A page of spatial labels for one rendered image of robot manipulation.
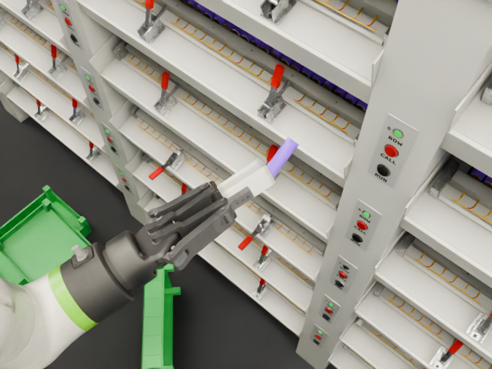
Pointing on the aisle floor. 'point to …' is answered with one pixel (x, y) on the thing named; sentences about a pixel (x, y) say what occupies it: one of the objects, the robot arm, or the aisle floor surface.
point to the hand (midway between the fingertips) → (246, 184)
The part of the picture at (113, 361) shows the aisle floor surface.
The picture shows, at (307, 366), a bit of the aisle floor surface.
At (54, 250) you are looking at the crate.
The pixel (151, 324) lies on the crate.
